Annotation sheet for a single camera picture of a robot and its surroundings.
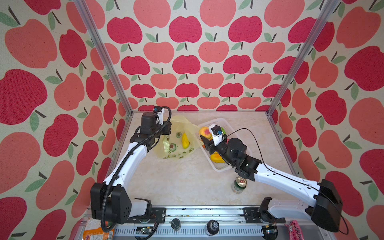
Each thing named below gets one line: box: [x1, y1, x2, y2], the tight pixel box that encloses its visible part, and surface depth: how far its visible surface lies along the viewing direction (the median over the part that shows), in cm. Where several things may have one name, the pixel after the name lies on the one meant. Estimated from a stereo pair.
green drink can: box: [231, 176, 248, 194], surface depth 76 cm
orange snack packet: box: [83, 227, 115, 240], surface depth 68 cm
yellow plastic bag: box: [153, 115, 203, 160], surface depth 92 cm
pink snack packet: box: [284, 220, 305, 240], surface depth 70 cm
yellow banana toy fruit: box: [182, 132, 191, 149], surface depth 101 cm
